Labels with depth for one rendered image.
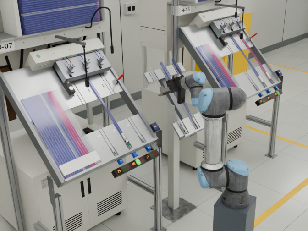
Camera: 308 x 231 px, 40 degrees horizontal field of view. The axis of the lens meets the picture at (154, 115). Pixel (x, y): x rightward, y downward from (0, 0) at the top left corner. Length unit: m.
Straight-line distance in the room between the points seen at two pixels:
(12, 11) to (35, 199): 1.07
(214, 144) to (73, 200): 1.08
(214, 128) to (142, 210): 1.31
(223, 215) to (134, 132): 0.72
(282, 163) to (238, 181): 1.69
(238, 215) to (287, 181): 1.41
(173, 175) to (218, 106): 1.11
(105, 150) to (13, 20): 0.86
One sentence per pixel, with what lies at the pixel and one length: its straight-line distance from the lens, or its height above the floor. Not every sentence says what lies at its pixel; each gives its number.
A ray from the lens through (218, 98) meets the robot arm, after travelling 2.04.
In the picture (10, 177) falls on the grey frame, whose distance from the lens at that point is 2.72.
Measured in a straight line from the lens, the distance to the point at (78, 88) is 2.59.
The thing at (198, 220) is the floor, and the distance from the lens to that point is 3.13.
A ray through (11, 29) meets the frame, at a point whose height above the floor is 1.42.
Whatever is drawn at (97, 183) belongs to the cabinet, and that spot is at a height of 0.38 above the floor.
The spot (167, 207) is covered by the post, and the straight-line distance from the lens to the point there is 3.23.
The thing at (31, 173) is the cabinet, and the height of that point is 0.62.
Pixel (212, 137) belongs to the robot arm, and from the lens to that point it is 2.12.
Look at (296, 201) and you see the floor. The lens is 3.45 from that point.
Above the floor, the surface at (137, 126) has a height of 0.80.
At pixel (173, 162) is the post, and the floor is 0.41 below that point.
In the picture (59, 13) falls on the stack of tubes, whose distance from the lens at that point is 2.54.
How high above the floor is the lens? 1.90
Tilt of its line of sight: 24 degrees down
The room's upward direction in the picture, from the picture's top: 1 degrees counter-clockwise
